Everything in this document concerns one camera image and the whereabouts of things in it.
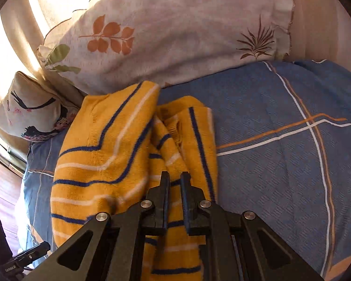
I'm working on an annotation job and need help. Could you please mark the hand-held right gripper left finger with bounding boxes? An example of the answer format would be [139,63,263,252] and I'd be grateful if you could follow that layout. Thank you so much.
[23,171,171,281]

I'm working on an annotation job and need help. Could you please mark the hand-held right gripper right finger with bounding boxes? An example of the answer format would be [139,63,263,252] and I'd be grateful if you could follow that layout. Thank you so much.
[180,171,325,281]

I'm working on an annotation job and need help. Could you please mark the yellow striped sweater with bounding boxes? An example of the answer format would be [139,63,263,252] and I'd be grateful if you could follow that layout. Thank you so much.
[50,80,219,281]

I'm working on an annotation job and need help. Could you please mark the blue plaid bed sheet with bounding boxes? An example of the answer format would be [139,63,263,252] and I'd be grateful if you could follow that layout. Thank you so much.
[19,59,351,281]

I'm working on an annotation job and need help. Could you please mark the bird print cushion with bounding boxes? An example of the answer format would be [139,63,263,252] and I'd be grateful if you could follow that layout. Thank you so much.
[0,71,81,143]

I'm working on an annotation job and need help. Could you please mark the leaf print pillow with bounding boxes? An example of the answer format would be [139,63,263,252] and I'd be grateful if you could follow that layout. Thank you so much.
[37,0,296,96]

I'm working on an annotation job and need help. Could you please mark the beige curtain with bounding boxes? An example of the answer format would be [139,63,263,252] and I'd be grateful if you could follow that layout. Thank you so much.
[0,0,106,118]

